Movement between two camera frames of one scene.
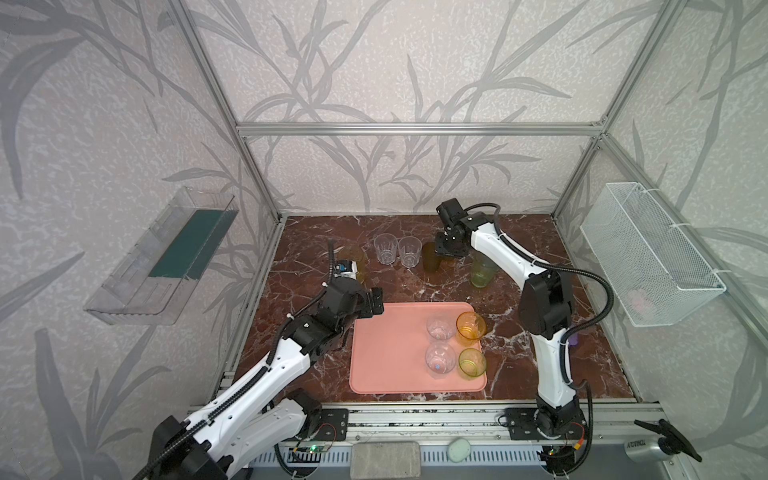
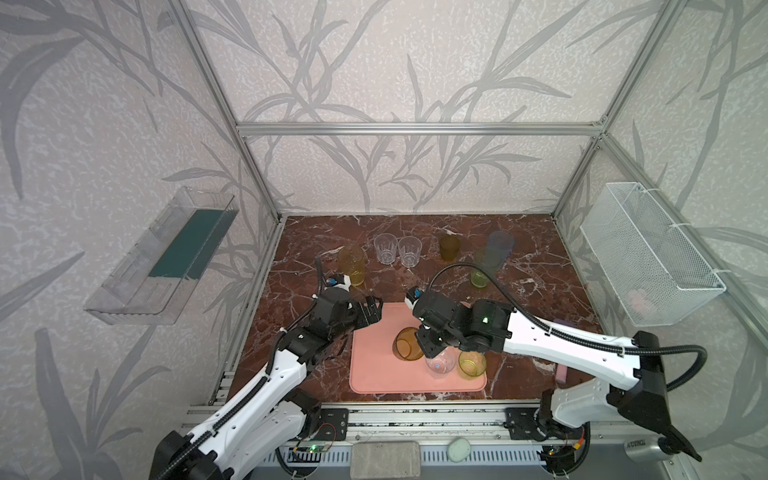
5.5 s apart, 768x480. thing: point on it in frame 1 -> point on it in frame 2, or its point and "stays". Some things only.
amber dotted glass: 430,258 -> 405,344
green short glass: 471,363 stays
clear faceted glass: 410,248 stays
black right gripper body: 447,241 -> 429,339
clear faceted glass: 387,247 stays
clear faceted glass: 440,359 stays
